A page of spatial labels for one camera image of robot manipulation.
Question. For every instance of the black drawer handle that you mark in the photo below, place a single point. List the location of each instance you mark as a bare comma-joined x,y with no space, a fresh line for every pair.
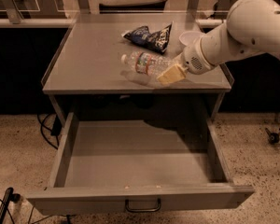
142,206

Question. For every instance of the black wheeled stand base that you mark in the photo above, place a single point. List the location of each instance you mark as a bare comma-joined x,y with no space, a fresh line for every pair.
278,131

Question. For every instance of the blue crumpled chip bag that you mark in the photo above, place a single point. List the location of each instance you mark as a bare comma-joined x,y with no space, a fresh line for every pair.
157,41

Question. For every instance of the clear plastic water bottle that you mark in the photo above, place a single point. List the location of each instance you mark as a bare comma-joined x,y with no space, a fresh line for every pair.
147,63

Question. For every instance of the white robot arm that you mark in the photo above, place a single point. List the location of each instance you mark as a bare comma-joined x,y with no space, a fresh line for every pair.
252,27

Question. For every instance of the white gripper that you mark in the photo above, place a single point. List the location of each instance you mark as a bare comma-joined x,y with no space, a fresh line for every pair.
192,59

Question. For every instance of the white horizontal rail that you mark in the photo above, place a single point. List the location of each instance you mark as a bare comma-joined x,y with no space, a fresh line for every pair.
65,23

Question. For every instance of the white ceramic bowl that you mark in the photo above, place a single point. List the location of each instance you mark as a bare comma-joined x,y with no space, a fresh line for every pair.
189,37

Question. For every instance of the dark chair back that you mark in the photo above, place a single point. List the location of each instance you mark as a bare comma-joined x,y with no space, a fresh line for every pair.
151,6

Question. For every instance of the grey metal cabinet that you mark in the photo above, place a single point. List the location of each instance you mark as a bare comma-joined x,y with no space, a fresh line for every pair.
88,60

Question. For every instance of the open grey top drawer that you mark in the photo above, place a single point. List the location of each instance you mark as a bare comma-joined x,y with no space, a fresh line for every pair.
100,164

